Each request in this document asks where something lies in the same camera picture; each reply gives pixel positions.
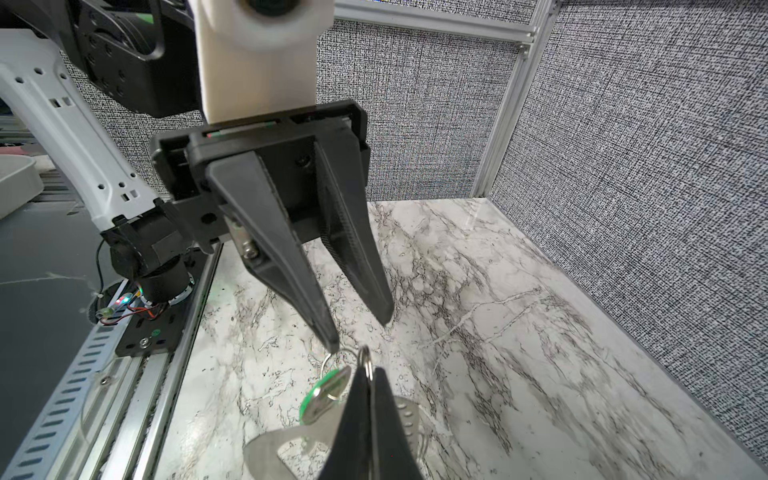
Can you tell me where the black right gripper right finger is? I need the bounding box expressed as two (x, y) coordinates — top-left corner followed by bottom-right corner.
(371, 367), (422, 480)

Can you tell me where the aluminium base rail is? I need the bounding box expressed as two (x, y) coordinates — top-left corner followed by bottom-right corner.
(1, 247), (222, 479)

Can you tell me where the aluminium corner post left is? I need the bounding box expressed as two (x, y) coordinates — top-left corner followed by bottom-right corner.
(471, 1), (562, 197)

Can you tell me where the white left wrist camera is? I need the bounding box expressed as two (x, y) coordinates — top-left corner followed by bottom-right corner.
(189, 1), (334, 124)

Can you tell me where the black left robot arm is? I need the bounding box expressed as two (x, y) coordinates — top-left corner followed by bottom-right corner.
(1, 1), (394, 352)

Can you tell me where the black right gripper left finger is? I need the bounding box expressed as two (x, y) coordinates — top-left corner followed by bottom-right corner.
(319, 367), (372, 480)

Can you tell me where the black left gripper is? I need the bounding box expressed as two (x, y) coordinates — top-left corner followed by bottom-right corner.
(152, 100), (394, 353)

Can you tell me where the aluminium horizontal back bar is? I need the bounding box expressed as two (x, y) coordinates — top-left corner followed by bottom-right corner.
(334, 0), (536, 44)

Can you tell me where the silver keyring with rings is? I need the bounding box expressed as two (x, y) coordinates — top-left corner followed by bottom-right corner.
(320, 345), (375, 382)

